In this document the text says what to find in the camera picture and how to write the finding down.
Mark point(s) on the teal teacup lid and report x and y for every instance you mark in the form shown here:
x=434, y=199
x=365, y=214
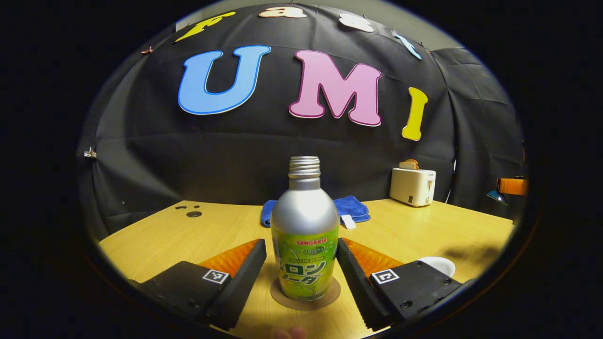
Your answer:
x=497, y=196

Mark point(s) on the toast slice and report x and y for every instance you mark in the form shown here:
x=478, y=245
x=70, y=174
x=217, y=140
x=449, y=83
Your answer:
x=409, y=165

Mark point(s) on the silver metal clip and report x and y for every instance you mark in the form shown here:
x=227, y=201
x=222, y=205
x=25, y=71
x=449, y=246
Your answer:
x=89, y=153

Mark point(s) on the silver green label water bottle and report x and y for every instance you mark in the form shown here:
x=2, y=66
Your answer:
x=305, y=226

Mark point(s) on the black backdrop cloth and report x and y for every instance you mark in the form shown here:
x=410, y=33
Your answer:
x=264, y=160

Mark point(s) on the teal teacup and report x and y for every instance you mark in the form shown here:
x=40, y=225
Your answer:
x=443, y=264

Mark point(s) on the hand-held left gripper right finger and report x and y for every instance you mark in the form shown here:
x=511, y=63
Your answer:
x=355, y=287

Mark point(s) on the blue folded towel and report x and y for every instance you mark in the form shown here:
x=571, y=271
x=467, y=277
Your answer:
x=351, y=207

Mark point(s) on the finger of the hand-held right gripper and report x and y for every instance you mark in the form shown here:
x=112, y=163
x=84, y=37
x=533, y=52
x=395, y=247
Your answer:
x=513, y=186

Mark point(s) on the round brown coaster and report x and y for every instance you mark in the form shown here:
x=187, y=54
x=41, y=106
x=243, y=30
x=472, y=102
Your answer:
x=330, y=294

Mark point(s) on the copper metal clip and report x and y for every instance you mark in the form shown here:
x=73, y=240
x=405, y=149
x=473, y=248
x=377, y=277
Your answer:
x=147, y=50

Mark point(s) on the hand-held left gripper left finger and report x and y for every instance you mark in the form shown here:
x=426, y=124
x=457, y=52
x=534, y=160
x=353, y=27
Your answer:
x=240, y=282

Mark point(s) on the white toaster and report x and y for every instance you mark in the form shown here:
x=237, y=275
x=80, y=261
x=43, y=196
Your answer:
x=412, y=186

